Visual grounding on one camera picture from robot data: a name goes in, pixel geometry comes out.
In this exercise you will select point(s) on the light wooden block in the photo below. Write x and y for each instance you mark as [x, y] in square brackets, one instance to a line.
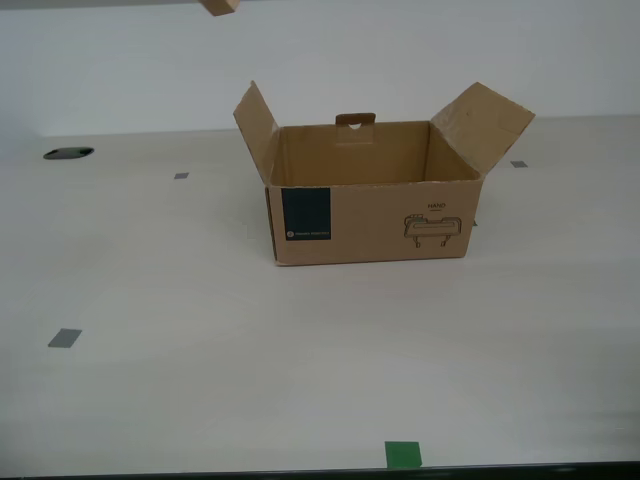
[220, 6]

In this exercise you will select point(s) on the brown cardboard box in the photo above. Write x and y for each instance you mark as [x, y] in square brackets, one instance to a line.
[370, 225]

